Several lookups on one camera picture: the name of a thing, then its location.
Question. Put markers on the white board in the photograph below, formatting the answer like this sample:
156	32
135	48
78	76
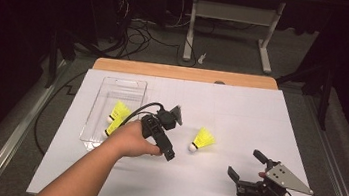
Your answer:
228	111

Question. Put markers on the person's left hand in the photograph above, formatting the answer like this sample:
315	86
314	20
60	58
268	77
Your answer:
130	141

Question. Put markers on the clear plastic tray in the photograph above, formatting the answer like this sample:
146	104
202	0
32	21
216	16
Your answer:
106	89

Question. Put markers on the small white plastic piece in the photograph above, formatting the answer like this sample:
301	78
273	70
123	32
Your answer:
202	58

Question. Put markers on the black metal stand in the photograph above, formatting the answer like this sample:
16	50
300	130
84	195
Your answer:
325	96
53	59

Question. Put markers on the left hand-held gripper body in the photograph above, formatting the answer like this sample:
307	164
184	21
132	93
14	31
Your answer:
155	126

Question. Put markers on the yellow shuttlecock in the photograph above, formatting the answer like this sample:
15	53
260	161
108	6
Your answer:
120	110
203	138
113	128

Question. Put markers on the wooden table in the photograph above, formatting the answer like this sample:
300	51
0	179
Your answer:
165	71

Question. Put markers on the white metal desk frame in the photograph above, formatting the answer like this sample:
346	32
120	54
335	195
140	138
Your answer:
233	13

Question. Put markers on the black computer tower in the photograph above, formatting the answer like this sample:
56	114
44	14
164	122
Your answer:
112	10

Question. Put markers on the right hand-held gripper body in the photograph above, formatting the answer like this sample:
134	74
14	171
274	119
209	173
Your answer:
283	178

